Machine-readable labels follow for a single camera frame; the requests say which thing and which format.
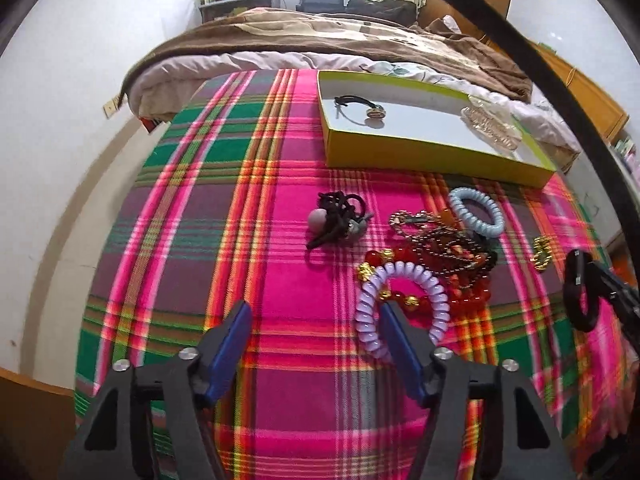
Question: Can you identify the white drawer cabinet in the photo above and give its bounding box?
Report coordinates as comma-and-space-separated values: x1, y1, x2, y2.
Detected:
567, 145, 626, 251

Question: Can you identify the purple spiral hair tie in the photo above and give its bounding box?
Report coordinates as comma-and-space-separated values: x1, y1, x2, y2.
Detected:
355, 261, 452, 361

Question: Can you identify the yellow cardboard box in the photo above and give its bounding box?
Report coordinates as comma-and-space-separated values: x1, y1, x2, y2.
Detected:
316, 70, 557, 188

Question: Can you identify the pink plaid blanket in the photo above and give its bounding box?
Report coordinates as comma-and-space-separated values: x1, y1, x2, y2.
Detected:
74, 67, 636, 480

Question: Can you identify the black hair ties grey ball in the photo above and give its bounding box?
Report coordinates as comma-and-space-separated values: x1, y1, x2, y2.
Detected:
306, 190, 376, 251

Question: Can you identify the bed with brown blanket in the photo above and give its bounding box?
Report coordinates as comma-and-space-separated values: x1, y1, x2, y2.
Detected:
129, 51, 583, 161

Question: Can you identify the wooden cabinet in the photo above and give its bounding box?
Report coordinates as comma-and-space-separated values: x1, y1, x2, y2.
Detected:
530, 40, 631, 146

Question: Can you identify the brown wooden furniture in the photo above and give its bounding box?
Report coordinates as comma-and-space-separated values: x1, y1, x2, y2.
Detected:
0, 366, 76, 480

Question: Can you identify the clear hair claw clip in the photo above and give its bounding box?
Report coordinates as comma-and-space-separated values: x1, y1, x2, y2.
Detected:
460, 102, 523, 151

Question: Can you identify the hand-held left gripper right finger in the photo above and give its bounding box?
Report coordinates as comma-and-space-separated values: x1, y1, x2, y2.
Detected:
378, 301, 576, 480

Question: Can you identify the small gold clip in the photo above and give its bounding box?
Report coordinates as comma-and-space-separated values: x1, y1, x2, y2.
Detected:
531, 236, 553, 272

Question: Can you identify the red bead bracelet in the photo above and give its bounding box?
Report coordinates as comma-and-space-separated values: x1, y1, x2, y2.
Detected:
356, 247, 496, 323

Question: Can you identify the gold leaf hair clip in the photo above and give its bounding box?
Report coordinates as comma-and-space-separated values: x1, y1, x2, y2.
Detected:
389, 210, 443, 233

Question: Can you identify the stack of small boxes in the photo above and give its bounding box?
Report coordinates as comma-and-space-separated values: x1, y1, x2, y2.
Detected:
612, 135, 640, 176

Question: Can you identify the thick black cable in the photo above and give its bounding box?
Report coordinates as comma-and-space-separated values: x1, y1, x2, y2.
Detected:
385, 0, 640, 281

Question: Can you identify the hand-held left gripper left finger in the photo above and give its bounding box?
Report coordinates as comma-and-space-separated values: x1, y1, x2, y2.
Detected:
60, 300, 253, 480

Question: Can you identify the brown blanket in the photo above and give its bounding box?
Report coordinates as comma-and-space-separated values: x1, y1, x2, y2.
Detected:
122, 7, 533, 103

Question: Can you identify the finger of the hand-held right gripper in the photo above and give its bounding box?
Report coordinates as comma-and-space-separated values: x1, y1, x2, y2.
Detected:
591, 260, 640, 322

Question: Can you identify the brown beaded hair clip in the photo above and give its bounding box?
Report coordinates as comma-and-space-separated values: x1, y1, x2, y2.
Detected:
420, 227, 499, 288

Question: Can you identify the blue spiral hair tie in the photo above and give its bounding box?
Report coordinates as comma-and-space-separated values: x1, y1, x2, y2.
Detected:
448, 187, 506, 237

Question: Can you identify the black oval hair ring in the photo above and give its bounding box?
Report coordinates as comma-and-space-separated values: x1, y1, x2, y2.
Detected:
562, 249, 603, 332

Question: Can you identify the wooden shelf table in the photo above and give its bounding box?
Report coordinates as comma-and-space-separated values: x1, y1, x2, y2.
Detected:
197, 0, 283, 23

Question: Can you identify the black hair tie gold charm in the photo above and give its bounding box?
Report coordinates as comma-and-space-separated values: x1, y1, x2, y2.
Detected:
334, 94, 388, 126

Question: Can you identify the dark cloth bag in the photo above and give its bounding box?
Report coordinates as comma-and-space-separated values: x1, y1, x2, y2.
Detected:
345, 0, 418, 23

